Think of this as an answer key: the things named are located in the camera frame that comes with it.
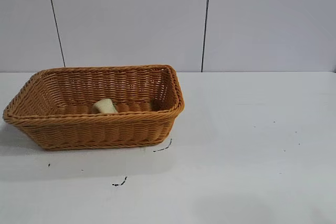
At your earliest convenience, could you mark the pale yellow egg yolk pastry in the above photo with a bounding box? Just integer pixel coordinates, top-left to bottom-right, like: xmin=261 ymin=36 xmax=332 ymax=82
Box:
xmin=91 ymin=98 xmax=119 ymax=115

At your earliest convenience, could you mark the brown woven wicker basket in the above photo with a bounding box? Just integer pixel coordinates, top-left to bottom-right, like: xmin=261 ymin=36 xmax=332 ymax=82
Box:
xmin=2 ymin=63 xmax=186 ymax=152

